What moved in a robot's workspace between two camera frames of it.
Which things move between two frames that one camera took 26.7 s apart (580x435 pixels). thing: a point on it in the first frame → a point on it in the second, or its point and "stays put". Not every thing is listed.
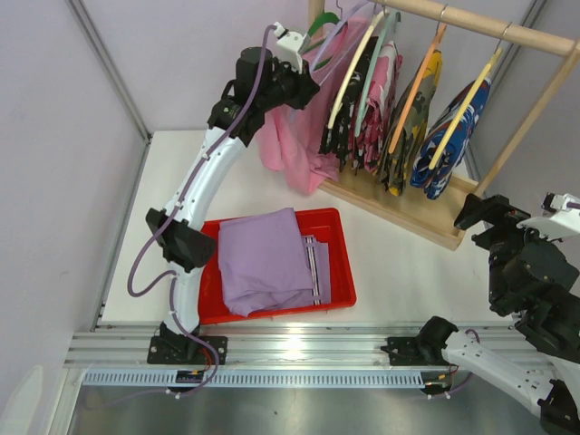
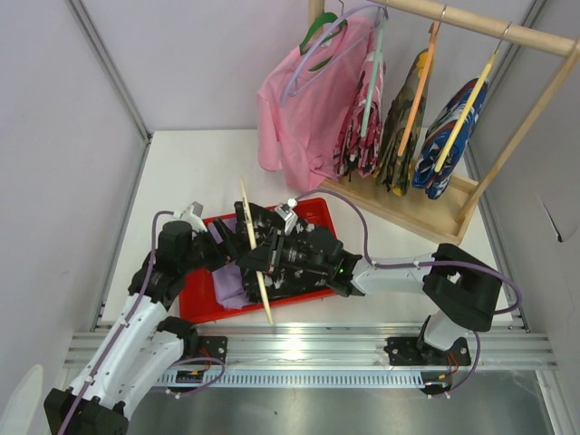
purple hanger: [343, 43] → [320, 40]
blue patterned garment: [435, 181] stays put
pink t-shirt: [294, 140] stays put
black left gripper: [304, 86] → [217, 245]
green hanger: [316, 24] stays put
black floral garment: [338, 142] → [270, 238]
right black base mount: [422, 351] stays put
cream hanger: [380, 19] → [256, 248]
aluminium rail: [127, 344] stays put
